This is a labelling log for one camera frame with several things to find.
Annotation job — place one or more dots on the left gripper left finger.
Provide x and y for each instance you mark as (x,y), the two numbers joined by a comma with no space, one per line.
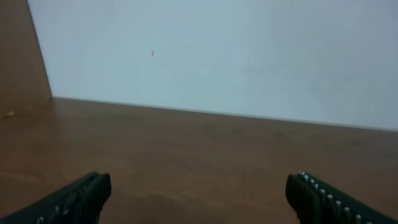
(80,202)

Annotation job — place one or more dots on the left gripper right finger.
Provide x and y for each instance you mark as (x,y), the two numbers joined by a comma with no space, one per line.
(316,202)

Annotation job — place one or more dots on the cardboard piece at edge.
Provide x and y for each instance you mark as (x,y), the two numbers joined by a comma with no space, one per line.
(24,81)

